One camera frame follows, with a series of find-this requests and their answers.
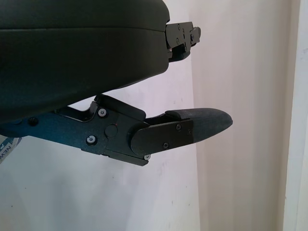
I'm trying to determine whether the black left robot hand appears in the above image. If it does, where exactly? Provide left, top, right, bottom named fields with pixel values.
left=0, top=0, right=234, bottom=167

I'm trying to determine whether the white printed tube package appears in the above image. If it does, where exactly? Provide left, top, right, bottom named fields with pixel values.
left=0, top=135, right=24, bottom=165

